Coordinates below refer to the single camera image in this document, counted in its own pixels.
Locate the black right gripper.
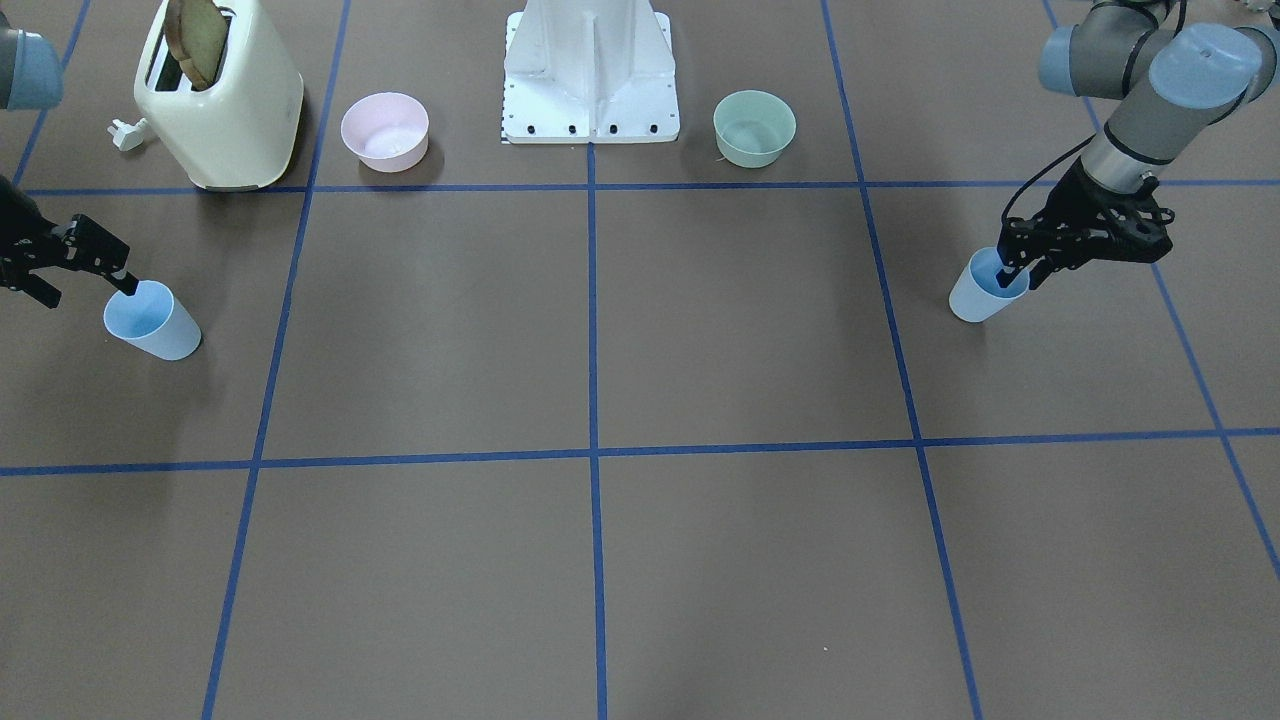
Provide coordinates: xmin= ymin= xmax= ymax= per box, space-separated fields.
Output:
xmin=1 ymin=177 xmax=140 ymax=309

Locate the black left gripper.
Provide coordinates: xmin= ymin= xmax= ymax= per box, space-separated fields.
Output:
xmin=995 ymin=159 xmax=1175 ymax=293

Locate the light blue cup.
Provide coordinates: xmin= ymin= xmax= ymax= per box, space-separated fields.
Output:
xmin=948 ymin=246 xmax=1030 ymax=323
xmin=102 ymin=281 xmax=204 ymax=361

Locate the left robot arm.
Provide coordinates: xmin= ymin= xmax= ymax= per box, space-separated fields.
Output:
xmin=995 ymin=1 xmax=1277 ymax=290

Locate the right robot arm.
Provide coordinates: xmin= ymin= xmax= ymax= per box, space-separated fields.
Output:
xmin=1 ymin=17 xmax=140 ymax=309

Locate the cream toaster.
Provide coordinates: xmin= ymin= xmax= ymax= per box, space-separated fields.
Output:
xmin=133 ymin=1 xmax=305 ymax=192

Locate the toast slice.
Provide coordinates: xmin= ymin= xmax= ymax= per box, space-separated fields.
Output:
xmin=163 ymin=1 xmax=230 ymax=91

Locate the green bowl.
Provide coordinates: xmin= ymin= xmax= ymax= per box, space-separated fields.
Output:
xmin=712 ymin=88 xmax=797 ymax=169

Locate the pink bowl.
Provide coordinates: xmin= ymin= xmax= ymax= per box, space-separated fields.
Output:
xmin=340 ymin=92 xmax=430 ymax=173

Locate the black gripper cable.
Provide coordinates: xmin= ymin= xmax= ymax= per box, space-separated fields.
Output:
xmin=1004 ymin=135 xmax=1096 ymax=225

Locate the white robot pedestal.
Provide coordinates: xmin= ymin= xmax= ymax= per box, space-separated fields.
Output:
xmin=500 ymin=1 xmax=681 ymax=145

